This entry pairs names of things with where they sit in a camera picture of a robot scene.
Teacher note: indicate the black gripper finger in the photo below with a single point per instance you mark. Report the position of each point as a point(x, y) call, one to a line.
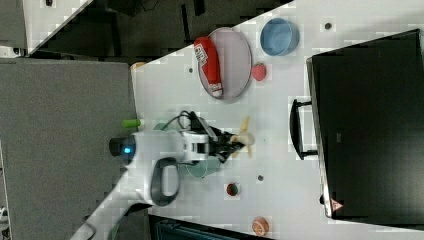
point(236, 145)

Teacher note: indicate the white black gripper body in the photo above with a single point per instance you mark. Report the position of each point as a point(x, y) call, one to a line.
point(202, 141)

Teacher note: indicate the peeled yellow toy banana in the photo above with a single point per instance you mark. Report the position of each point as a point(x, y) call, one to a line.
point(244, 136)

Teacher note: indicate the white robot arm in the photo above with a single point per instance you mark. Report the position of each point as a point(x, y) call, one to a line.
point(148, 154)

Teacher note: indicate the silver black toaster oven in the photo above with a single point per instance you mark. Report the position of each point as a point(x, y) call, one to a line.
point(367, 106)

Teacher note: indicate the small red toy fruit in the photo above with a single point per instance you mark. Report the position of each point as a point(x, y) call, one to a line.
point(232, 189)

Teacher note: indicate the green perforated colander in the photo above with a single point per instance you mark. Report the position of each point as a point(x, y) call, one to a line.
point(161, 126)

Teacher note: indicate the green toy fruit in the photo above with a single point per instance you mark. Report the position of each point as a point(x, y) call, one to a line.
point(131, 123)

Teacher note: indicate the red toy strawberry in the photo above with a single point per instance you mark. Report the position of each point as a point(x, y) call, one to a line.
point(259, 72)

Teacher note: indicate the black round object upper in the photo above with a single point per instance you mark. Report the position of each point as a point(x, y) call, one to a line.
point(121, 146)

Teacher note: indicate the orange toy half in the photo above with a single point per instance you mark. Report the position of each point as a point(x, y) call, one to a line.
point(260, 226)

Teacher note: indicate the red ketchup bottle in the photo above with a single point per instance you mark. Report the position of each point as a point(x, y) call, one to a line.
point(207, 57)

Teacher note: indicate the blue bowl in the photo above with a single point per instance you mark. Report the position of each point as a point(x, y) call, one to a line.
point(279, 37)

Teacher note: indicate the green cup with handle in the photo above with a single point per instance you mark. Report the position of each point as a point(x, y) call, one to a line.
point(204, 168)

